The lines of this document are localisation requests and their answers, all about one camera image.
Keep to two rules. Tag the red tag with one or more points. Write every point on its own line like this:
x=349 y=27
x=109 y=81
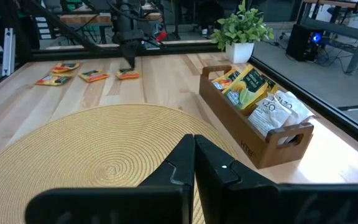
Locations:
x=161 y=36

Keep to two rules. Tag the white orange tea packet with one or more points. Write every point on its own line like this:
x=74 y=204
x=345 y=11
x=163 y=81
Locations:
x=295 y=107
x=269 y=116

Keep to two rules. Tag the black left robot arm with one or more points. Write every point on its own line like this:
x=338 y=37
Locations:
x=126 y=15

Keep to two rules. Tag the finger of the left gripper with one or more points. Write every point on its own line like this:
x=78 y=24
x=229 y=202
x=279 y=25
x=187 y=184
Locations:
x=135 y=53
x=127 y=53

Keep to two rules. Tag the wooden tea organizer box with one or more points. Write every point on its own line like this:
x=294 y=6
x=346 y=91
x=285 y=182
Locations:
x=228 y=124

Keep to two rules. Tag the green tea packet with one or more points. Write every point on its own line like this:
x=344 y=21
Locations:
x=247 y=88
x=271 y=83

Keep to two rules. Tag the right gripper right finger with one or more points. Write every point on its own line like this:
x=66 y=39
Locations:
x=259 y=205

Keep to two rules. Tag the round woven straw placemat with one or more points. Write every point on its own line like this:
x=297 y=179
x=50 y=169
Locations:
x=89 y=149

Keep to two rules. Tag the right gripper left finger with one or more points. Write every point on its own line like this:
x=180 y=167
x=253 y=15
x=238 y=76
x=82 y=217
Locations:
x=120 y=205

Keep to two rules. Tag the black computer tower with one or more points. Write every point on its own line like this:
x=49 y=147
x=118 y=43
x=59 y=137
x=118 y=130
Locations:
x=303 y=42

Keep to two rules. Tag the silver aluminium bracket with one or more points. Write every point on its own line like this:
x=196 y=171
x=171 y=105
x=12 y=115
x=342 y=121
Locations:
x=8 y=51

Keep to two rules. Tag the grey metal desk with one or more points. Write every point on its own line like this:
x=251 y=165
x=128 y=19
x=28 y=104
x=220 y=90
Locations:
x=337 y=29

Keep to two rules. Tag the green plant in white pot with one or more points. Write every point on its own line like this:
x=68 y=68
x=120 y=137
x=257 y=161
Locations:
x=239 y=51

